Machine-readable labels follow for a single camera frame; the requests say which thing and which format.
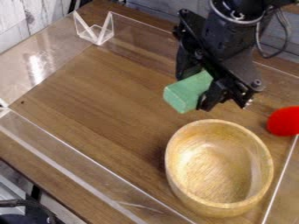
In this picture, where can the red fuzzy ball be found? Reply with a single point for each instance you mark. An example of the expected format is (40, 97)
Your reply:
(283, 122)

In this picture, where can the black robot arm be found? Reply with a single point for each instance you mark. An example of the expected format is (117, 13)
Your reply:
(256, 13)

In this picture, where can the brown wooden bowl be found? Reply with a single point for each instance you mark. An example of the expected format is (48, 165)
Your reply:
(219, 167)

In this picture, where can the clear acrylic corner bracket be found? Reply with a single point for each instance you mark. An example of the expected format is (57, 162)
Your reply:
(96, 34)

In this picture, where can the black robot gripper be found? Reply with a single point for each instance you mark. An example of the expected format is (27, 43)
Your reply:
(217, 46)

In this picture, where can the black device with cable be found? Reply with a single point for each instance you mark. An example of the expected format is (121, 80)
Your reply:
(25, 211)

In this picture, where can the green rectangular block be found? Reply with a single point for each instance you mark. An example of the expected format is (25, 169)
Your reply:
(183, 93)

